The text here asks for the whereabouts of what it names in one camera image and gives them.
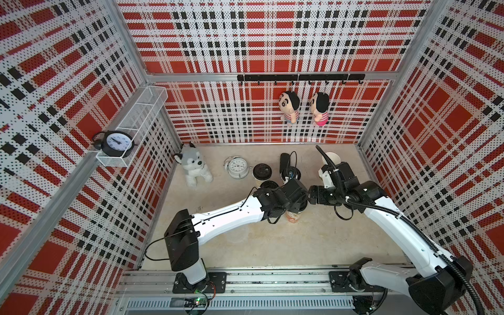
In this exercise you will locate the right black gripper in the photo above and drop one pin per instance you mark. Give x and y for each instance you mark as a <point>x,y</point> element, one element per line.
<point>318,191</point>

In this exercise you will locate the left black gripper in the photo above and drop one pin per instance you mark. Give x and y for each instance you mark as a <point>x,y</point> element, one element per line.
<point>296,207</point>

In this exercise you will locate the black cup lid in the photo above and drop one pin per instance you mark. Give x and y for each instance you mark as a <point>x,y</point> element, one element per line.
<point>262,172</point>
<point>289,173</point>
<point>269,185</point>

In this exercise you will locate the paper cup red flowers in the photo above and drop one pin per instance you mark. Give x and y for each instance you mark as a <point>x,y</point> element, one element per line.
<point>293,217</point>

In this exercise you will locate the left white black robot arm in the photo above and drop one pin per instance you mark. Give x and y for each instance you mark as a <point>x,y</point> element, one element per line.
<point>187,232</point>

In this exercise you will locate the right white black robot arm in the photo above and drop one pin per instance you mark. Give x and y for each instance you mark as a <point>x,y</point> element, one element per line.
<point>437,280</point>

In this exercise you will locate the black glasses case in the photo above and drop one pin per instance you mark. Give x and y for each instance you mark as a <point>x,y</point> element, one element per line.
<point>285,161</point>

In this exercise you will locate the white twin-bell alarm clock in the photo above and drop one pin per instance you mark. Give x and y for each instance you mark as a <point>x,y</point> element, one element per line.
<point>237,167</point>

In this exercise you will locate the hanging doll pink shirt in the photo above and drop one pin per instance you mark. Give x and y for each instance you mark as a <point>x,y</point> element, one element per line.
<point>319,104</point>

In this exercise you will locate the grey husky plush toy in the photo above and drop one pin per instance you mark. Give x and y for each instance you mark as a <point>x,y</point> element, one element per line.
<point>191,160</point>

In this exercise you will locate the hanging boy doll striped shirt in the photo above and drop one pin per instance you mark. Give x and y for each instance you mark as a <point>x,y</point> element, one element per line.
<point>289,103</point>

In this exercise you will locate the black alarm clock on shelf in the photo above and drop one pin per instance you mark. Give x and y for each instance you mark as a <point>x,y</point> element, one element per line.
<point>114,143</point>

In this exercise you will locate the black wall hook rail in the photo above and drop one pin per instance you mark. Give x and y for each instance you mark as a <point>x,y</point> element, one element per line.
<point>301,77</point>

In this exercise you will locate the green circuit board with wires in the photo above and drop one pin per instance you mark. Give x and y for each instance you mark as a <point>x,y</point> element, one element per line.
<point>196,304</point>

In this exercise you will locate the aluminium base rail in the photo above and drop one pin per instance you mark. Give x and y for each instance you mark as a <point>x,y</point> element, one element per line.
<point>260,290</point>

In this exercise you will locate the white wire wall shelf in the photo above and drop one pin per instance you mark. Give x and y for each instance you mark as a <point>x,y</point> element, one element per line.
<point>137,122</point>

